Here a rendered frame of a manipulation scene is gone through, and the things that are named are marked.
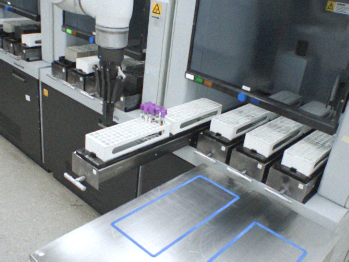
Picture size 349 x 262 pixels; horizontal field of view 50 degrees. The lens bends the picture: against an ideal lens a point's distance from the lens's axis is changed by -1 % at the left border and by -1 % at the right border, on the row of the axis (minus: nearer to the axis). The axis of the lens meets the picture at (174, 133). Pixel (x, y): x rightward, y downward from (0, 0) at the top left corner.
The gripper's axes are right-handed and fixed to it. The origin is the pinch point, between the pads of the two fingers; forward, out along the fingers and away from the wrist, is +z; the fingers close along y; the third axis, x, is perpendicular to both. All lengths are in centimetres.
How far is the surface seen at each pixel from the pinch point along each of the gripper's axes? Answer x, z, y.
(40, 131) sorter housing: -38, 62, 108
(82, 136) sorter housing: -38, 47, 65
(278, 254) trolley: -1, 13, -61
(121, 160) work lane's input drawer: -1.4, 14.6, -5.8
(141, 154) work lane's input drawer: -9.2, 14.7, -6.7
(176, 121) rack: -27.9, 8.5, -4.8
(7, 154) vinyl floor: -34, 95, 146
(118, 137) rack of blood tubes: -3.2, 8.9, -1.9
